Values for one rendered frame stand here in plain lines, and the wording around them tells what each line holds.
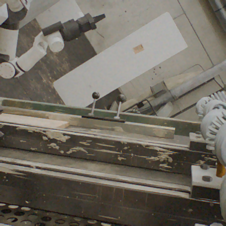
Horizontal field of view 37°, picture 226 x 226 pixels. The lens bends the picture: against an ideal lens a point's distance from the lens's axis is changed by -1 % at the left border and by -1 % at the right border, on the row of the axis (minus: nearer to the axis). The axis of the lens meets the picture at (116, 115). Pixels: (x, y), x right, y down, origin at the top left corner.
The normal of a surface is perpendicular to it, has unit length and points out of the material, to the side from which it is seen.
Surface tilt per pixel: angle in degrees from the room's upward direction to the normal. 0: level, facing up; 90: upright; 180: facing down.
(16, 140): 90
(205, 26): 90
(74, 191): 90
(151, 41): 90
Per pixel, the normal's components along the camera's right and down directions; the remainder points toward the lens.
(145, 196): -0.20, 0.11
